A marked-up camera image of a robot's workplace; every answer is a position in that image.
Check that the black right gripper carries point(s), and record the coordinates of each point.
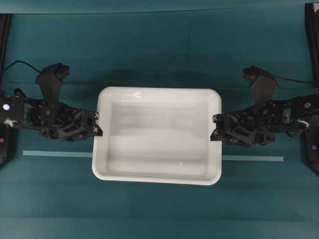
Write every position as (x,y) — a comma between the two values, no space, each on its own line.
(254,126)

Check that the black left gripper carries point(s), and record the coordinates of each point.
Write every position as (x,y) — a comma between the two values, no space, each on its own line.
(59,121)

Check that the white plastic tray case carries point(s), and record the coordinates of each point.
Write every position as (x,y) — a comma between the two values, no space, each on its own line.
(158,135)

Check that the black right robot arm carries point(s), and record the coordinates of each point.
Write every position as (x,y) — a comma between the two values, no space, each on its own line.
(303,117)

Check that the light blue tape strip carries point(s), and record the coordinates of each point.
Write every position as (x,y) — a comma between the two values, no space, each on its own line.
(90,155)

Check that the teal table mat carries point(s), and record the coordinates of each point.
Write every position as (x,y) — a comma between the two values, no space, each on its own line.
(60,198)

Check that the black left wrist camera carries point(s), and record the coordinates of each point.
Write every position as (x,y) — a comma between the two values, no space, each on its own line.
(50,80)

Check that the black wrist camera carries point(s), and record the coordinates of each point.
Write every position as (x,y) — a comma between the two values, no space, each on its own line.
(261,82)
(50,80)

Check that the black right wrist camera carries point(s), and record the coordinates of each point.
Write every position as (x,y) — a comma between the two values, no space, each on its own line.
(261,82)

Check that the black metal frame rail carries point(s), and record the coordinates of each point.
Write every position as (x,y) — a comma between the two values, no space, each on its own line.
(312,30)

